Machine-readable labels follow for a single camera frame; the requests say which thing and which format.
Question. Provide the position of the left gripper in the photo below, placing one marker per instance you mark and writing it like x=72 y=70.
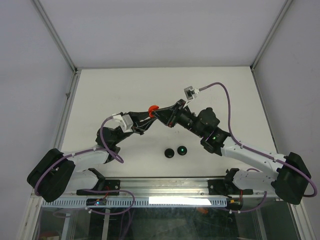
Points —
x=141 y=124

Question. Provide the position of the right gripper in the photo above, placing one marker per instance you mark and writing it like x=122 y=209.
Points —
x=169 y=116

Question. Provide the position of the red case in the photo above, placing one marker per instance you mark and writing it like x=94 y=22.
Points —
x=151 y=109

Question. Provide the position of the black case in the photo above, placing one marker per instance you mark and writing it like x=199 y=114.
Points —
x=182 y=150
x=169 y=153

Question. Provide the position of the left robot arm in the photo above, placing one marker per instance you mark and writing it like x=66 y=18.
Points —
x=59 y=173

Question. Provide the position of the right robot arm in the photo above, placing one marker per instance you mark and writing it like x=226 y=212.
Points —
x=285 y=175

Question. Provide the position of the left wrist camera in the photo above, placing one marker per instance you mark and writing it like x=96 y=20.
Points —
x=125 y=122

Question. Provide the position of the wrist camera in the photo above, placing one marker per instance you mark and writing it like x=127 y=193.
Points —
x=125 y=122
x=190 y=93

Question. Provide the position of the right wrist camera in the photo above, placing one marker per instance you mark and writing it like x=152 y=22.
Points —
x=190 y=93

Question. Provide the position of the aluminium mounting rail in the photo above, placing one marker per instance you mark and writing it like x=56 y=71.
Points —
x=142 y=187

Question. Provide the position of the slotted cable duct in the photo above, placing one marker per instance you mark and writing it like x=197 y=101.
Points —
x=139 y=202

